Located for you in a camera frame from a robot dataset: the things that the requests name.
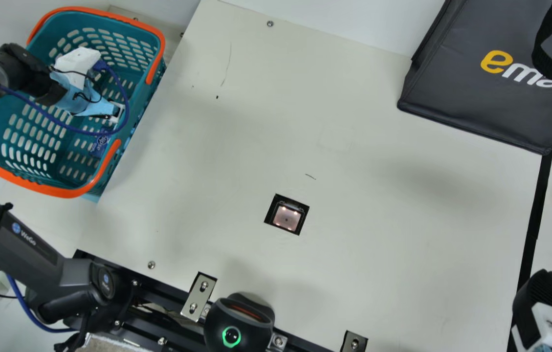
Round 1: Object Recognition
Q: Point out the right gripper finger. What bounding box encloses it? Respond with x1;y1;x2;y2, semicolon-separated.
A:
510;268;552;352

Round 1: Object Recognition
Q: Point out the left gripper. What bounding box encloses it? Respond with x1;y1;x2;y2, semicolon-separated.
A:
51;68;126;129

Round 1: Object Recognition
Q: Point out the blue wet wipes pack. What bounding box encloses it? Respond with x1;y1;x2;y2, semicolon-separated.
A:
89;133;111;158

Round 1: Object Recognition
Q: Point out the teal shopping basket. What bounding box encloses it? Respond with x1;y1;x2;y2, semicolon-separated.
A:
0;6;167;202

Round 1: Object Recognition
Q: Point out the small square scanner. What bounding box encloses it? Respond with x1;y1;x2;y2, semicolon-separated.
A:
264;194;310;236

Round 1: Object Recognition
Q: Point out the black strip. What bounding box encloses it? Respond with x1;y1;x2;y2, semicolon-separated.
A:
507;152;552;352

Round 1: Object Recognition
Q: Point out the black device with green light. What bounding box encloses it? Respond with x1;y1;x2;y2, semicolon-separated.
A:
203;292;275;351

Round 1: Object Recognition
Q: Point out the blue cable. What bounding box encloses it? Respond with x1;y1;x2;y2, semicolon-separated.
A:
5;273;78;334
0;59;131;137

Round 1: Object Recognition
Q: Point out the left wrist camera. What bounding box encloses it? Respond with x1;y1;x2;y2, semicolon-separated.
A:
54;46;102;91

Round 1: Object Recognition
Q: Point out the dark grey bag with straps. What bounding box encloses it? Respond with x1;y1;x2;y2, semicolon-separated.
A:
397;0;552;155

